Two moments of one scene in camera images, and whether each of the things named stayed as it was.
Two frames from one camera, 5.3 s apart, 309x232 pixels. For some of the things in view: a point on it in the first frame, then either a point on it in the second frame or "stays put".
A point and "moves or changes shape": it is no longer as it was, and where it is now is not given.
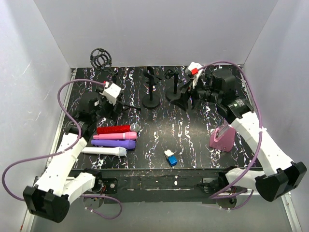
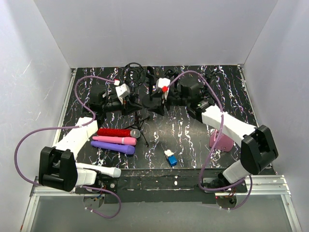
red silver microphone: (133, 127) moves or changes shape
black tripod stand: (101, 59) to (134, 74)
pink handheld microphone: (123, 136) moves or changes shape
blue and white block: (171, 157) stays put
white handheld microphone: (119, 151) to (115, 172)
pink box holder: (223, 137) stays put
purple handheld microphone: (128, 144) moves or changes shape
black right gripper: (181, 101) to (159, 109)
